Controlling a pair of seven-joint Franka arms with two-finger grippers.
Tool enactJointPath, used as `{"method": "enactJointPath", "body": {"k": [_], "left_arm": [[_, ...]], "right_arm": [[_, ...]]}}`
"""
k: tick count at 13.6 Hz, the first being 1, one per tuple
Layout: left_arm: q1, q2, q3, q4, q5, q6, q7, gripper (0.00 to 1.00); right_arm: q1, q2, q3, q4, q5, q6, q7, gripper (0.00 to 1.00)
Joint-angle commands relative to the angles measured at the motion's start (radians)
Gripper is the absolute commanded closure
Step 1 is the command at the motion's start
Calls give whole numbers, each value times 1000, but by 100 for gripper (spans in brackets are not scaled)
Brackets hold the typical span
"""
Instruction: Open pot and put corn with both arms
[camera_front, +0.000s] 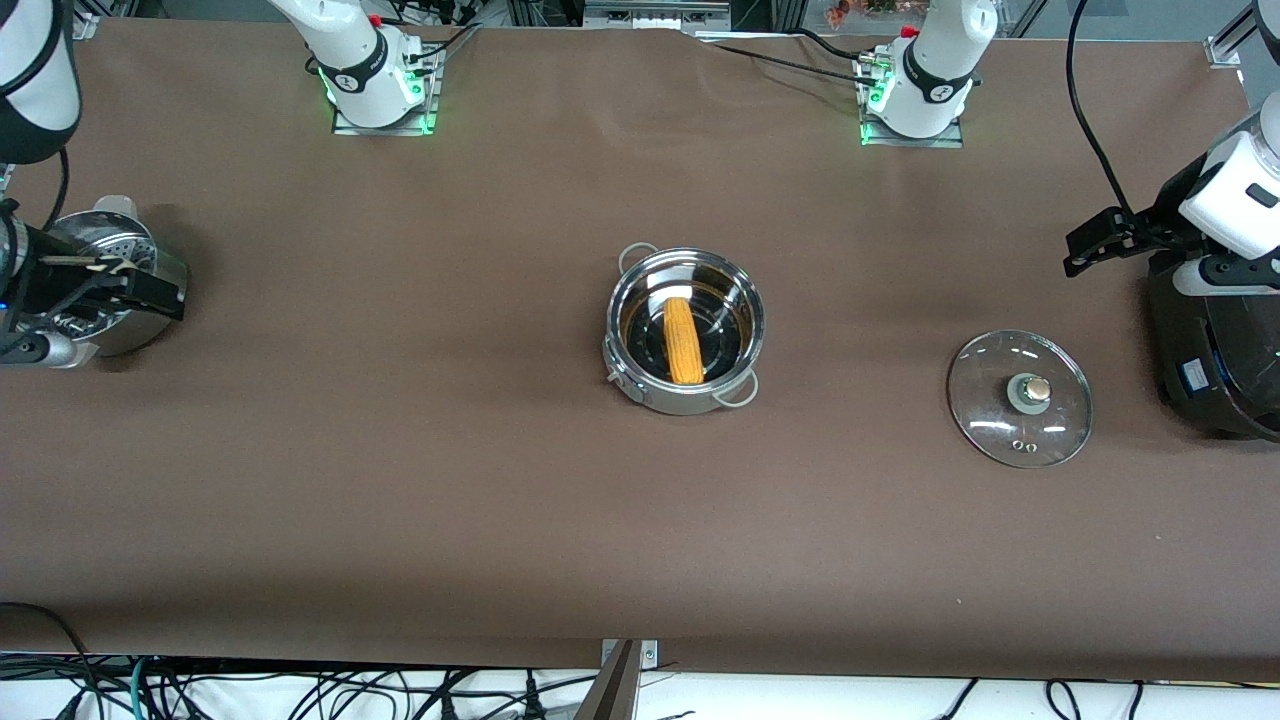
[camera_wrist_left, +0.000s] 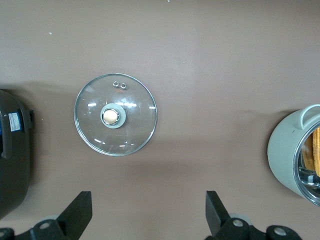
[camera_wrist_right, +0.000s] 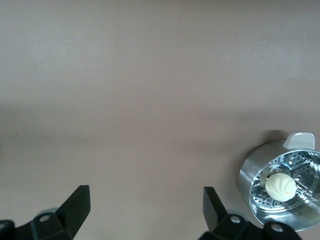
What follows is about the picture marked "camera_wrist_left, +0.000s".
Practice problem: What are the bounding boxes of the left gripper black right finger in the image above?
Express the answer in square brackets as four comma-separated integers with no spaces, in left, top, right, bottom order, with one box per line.
[205,191,252,240]

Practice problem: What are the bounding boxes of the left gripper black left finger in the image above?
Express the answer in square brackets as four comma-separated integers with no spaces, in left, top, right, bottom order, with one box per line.
[29,191,93,240]

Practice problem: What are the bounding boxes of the glass pot lid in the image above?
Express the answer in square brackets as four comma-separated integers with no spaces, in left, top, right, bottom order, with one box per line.
[73,72,158,157]

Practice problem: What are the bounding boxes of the yellow corn cob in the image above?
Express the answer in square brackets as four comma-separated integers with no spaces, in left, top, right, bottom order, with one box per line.
[301,124,320,178]

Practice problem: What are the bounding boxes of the grey steel pot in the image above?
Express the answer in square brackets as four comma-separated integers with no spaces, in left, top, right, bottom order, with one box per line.
[267,104,320,208]

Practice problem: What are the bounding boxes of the black rice cooker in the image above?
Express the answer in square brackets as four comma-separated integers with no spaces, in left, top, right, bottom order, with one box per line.
[0,88,35,222]

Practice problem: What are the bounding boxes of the brown table mat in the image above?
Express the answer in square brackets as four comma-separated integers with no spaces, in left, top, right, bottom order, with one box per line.
[0,0,320,240]

